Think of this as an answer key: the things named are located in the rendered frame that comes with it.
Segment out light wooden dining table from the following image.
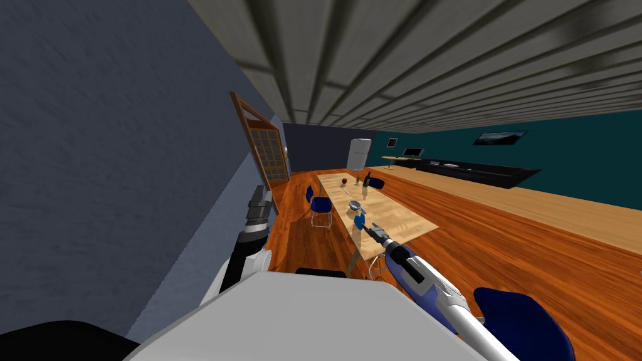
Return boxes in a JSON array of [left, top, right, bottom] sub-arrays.
[[315, 170, 440, 275]]

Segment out wide dark wall picture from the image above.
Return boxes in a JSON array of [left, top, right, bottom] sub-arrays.
[[473, 130, 529, 147]]

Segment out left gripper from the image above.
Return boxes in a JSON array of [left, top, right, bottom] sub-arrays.
[[245, 184, 275, 228]]

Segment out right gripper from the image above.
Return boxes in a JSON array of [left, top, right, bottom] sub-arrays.
[[368, 224, 392, 248]]

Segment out wooden desk with monitor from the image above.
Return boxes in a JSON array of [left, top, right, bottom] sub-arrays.
[[381, 147, 426, 169]]

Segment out long black sideboard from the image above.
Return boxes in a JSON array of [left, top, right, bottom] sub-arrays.
[[415, 159, 542, 191]]

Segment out brown door with glass panes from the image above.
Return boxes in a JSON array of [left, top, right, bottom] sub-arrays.
[[229, 91, 292, 192]]

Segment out white fridge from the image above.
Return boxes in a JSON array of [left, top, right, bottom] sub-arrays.
[[345, 138, 373, 172]]

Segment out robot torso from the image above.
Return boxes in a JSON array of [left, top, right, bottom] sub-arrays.
[[122, 268, 490, 361]]

